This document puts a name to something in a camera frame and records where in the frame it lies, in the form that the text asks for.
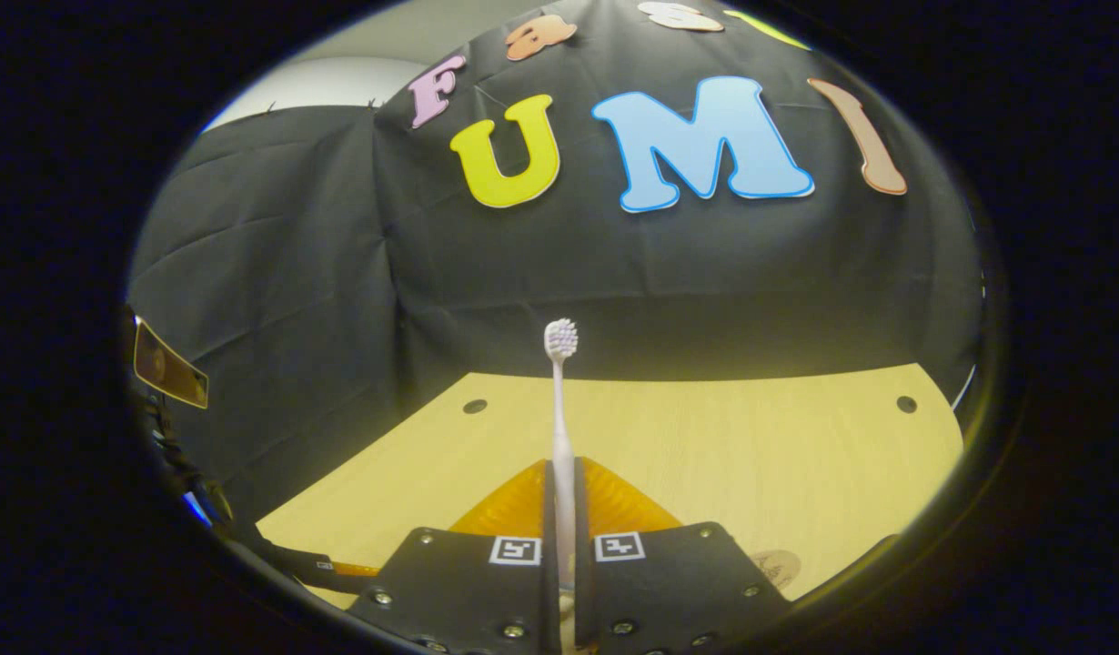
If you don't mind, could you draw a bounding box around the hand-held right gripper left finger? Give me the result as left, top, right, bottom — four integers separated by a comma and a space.
348, 458, 562, 655

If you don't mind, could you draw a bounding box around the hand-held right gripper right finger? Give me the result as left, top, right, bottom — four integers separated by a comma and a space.
567, 457, 791, 655

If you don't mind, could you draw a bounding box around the round cork coaster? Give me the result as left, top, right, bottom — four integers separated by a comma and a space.
751, 549, 802, 591

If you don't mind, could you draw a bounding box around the white toothbrush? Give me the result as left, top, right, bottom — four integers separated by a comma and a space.
543, 317, 580, 588

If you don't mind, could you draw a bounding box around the black backdrop cloth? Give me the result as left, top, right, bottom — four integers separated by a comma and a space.
127, 0, 983, 524

